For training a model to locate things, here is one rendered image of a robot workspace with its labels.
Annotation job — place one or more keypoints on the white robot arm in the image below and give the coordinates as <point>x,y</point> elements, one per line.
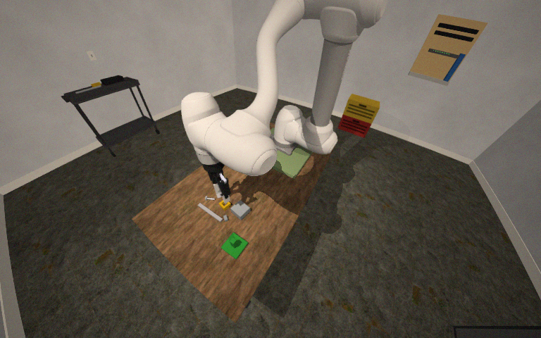
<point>243,141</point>

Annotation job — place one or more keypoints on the grey flat bar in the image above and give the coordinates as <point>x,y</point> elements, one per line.
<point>210,212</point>

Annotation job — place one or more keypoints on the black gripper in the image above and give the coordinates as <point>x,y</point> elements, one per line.
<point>221,185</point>

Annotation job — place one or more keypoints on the yellow square nut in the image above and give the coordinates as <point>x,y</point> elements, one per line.
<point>226,206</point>

